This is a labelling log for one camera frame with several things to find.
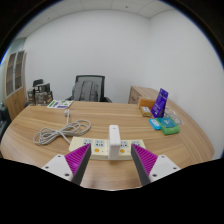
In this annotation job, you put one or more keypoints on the small blue packet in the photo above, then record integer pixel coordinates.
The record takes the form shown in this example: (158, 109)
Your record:
(154, 124)

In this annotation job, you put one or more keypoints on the clear printed plastic bag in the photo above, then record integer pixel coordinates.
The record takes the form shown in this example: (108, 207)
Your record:
(176, 116)

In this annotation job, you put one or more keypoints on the teal printed card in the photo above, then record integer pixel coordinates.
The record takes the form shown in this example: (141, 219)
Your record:
(166, 122)

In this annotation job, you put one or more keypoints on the wooden shelf cabinet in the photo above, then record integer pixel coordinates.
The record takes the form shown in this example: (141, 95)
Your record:
(15, 101)

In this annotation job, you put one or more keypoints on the purple standing card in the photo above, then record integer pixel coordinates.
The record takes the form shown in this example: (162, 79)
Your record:
(160, 101)

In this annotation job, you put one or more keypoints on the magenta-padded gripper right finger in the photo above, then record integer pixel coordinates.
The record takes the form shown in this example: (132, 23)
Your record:
(146, 160)

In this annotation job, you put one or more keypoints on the stack of dark boxes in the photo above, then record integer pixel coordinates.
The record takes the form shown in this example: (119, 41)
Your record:
(41, 95)

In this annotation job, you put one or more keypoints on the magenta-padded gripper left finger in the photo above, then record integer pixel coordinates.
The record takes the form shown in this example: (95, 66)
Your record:
(76, 160)

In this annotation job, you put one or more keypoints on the white charger block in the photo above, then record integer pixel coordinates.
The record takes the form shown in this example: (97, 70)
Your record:
(114, 140)

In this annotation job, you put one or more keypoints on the green and purple leaflet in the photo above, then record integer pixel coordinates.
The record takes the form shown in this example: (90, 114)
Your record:
(60, 104)

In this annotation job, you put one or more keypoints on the cream power strip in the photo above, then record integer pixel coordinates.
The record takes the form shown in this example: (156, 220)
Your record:
(98, 149)

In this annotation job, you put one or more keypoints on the black office chair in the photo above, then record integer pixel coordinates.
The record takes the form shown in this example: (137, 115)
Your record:
(102, 87)

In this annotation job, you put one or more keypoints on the green cloth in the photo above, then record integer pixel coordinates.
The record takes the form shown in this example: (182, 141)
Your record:
(170, 130)

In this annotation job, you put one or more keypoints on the small tan box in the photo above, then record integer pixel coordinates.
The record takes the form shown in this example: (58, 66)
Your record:
(146, 111)

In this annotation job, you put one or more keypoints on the black sofa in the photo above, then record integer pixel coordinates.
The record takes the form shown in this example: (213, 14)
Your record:
(3, 120)

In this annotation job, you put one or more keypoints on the small black chair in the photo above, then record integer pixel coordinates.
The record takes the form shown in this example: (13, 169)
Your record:
(37, 82)

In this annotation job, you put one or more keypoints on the grey backpack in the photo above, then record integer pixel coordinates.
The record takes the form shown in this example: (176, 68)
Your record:
(85, 91)

